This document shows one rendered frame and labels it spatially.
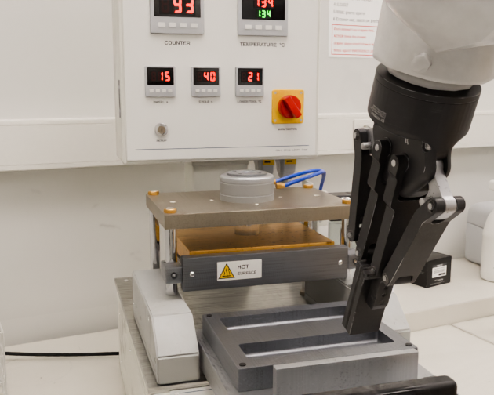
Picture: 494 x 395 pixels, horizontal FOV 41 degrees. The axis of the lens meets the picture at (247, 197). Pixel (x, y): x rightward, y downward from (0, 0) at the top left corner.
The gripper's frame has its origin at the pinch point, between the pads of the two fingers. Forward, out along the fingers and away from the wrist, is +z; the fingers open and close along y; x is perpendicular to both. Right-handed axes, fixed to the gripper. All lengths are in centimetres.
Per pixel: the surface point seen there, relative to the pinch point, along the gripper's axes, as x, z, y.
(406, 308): 51, 53, -53
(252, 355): -4.9, 15.7, -10.4
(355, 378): 1.7, 10.9, -0.8
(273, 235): 6.5, 16.7, -33.7
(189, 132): -1, 10, -54
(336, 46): 48, 10, -101
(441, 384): 6.2, 6.6, 5.1
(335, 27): 48, 6, -103
